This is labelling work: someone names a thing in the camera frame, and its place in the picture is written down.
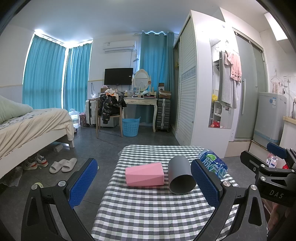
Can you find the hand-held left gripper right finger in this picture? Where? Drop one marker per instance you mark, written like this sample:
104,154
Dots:
205,185

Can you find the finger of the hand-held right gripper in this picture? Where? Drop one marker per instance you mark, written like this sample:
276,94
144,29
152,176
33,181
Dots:
276,149
251,160

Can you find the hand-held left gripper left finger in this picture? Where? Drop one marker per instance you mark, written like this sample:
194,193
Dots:
83,183

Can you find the grey cup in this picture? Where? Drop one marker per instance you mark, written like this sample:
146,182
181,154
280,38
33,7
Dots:
178,170

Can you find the pink faceted cup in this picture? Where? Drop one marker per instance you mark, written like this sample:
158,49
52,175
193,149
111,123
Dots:
143,175

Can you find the person's right hand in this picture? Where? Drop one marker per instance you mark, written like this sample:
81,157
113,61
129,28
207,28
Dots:
277,215

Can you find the red white snack bag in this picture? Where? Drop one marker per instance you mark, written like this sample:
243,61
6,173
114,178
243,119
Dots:
272,161

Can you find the plastic water bottle blue label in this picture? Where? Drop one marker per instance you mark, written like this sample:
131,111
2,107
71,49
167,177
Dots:
215,164

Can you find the white slipper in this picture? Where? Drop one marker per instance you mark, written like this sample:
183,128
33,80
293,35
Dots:
69,164
57,166

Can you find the white washing machine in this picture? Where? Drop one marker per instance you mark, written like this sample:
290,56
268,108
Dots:
269,115

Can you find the grey rolled cloth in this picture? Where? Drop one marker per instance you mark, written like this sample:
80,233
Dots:
58,147

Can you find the green tape roll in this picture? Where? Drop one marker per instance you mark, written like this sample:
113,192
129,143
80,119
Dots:
37,185

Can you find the white orange sneaker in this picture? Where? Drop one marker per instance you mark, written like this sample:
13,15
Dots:
42,160
30,164

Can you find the patterned gift bag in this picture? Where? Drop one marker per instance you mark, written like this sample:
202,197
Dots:
82,120

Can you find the checkered tablecloth table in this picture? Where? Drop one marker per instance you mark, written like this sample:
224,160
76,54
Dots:
143,208

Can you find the clear water jug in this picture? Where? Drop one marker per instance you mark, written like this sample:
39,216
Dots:
74,118

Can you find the white storage box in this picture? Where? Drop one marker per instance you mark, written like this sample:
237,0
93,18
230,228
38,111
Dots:
111,121

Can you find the grey hanging towel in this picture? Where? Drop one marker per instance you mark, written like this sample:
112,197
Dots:
227,92

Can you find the white suitcase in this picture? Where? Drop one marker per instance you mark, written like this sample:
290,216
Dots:
92,112

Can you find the wooden chair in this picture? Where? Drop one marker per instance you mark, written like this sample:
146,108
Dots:
120,120

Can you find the blue laundry basket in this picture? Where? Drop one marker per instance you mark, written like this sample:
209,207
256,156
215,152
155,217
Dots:
130,127

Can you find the frosted glass sliding door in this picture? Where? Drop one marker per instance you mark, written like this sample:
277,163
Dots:
248,81

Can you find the cream blanket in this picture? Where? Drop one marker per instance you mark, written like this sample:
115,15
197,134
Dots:
34,125

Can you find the black jacket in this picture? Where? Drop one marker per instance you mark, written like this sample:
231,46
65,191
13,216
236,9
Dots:
108,106

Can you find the dark ribbed suitcase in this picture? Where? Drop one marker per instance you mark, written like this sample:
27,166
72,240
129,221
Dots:
163,114

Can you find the white wardrobe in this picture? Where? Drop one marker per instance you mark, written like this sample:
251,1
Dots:
194,92

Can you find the pink hanging shirt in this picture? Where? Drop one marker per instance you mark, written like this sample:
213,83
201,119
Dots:
235,69

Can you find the white dressing table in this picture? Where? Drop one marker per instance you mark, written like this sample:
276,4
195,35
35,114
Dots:
141,100

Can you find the cardboard box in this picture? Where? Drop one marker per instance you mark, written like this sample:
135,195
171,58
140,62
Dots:
164,92

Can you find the pale green pillow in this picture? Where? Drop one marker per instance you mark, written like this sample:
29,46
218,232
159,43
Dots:
11,107

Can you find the narrow blue curtain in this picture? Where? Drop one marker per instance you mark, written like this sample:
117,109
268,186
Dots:
77,78

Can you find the black television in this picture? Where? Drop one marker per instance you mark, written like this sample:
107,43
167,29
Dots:
118,76

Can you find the wide blue curtain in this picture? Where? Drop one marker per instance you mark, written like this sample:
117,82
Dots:
44,74

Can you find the white oval mirror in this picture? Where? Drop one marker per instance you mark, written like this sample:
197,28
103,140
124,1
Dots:
141,81

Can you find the tall blue curtain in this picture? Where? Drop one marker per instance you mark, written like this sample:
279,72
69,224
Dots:
157,69

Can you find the white air conditioner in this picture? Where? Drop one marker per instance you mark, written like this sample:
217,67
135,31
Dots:
119,45

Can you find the white bed frame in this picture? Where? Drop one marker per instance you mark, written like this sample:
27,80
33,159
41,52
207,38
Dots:
66,136

